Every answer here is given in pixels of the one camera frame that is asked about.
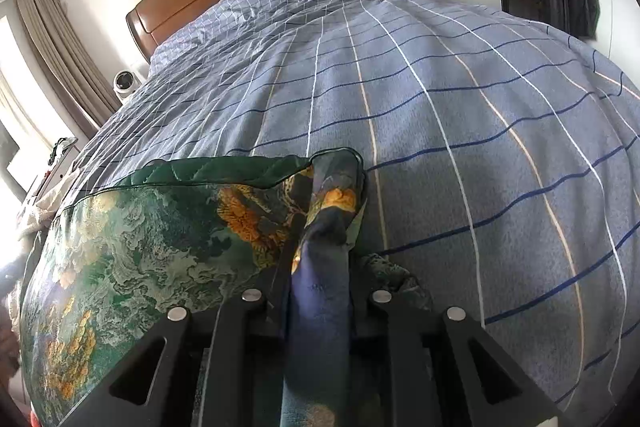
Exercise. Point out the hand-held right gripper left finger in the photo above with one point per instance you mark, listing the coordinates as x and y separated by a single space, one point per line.
260 322

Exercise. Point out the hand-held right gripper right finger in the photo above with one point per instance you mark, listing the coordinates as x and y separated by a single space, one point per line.
395 332

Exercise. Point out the green printed padded jacket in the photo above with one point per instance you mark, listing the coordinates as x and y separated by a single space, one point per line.
150 232

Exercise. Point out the blue checked duvet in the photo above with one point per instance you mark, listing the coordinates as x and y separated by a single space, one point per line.
450 132

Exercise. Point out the white window cabinet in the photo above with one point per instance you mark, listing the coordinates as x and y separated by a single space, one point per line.
55 177

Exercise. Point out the dark green cloth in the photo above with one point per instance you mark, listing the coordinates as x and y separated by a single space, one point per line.
60 149

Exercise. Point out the small white fan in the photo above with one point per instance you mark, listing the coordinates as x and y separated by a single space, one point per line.
124 82

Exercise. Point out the blue checked pillow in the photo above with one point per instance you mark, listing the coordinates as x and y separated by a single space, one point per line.
260 7

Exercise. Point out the white sheer curtain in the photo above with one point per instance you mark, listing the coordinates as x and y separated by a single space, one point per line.
20 107

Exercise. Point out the beige curtain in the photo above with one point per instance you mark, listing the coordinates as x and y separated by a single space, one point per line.
65 52

